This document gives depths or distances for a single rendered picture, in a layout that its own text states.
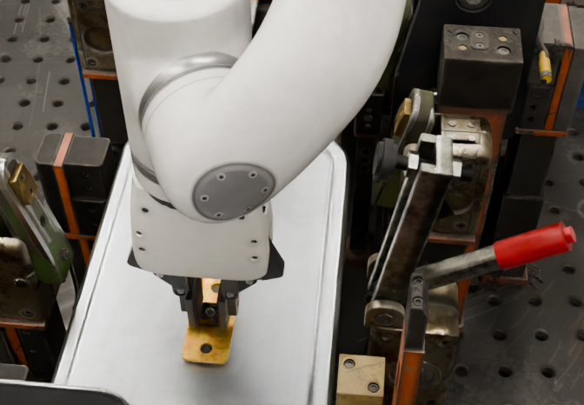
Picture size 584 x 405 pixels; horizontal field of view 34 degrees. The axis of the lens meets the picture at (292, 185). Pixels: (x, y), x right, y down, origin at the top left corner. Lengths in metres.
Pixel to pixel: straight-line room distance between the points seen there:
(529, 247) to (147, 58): 0.31
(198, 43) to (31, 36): 1.07
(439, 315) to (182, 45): 0.33
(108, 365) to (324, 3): 0.41
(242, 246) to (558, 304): 0.62
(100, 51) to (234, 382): 0.49
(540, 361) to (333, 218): 0.40
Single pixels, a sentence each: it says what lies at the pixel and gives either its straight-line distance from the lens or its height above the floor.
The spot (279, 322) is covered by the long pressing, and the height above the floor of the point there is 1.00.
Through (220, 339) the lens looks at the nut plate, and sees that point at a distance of 0.79.
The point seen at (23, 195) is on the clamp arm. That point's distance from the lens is 0.81.
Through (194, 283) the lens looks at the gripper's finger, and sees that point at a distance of 0.77.
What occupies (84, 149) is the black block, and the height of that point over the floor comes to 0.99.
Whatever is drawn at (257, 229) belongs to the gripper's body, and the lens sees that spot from 0.68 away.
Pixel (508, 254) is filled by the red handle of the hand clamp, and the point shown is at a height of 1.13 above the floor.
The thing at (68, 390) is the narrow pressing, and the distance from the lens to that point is 0.39.
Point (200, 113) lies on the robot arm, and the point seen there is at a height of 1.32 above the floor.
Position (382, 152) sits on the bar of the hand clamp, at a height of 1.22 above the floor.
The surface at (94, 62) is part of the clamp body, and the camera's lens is 1.14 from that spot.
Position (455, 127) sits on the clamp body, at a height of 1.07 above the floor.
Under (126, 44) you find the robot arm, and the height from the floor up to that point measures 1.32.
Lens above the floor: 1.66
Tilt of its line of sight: 47 degrees down
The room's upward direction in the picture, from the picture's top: straight up
